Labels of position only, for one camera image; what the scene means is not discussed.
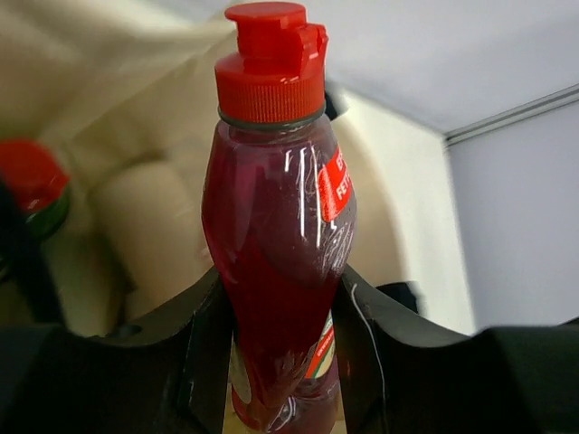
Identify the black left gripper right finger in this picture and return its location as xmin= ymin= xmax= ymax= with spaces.
xmin=334 ymin=269 xmax=578 ymax=433

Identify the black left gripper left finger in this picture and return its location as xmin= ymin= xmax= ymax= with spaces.
xmin=1 ymin=270 xmax=233 ymax=433

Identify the beige pump lotion bottle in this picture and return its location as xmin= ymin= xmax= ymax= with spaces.
xmin=43 ymin=161 xmax=212 ymax=335

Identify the red dish soap bottle back-label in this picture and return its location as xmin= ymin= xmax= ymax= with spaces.
xmin=202 ymin=2 xmax=356 ymax=433

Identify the cream canvas tote bag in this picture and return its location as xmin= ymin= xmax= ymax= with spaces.
xmin=1 ymin=1 xmax=460 ymax=327

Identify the aluminium frame post right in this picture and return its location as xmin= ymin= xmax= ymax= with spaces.
xmin=445 ymin=84 xmax=579 ymax=147

